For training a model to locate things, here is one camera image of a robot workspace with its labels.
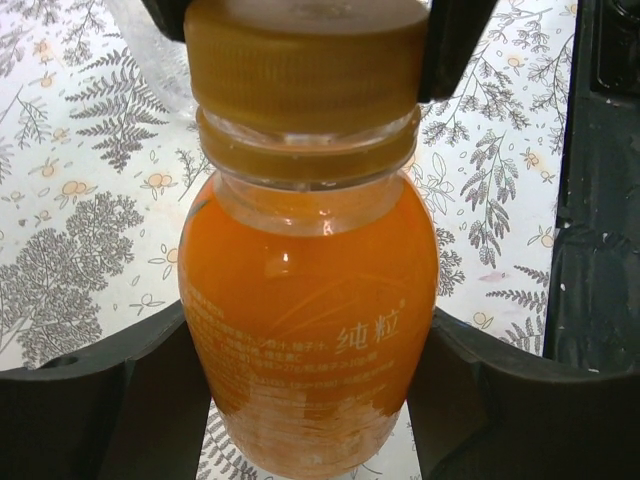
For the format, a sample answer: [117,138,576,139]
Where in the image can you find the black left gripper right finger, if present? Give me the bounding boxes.
[408,312,639,479]

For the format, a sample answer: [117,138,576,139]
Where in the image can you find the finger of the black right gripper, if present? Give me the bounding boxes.
[142,0,191,43]
[418,0,498,103]

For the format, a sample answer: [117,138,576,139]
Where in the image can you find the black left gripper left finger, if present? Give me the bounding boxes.
[1,302,211,480]

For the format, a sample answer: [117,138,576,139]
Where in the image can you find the blue label water bottle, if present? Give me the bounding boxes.
[106,0,197,117]

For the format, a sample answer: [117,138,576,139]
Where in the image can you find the orange bottle cap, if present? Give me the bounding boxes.
[184,1,428,133]

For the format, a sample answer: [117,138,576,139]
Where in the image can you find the orange juice bottle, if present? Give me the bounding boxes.
[178,109,439,479]

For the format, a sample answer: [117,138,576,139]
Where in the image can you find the floral patterned table mat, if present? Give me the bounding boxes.
[0,0,576,480]

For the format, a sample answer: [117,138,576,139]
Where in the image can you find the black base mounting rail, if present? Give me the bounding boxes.
[544,1,639,374]

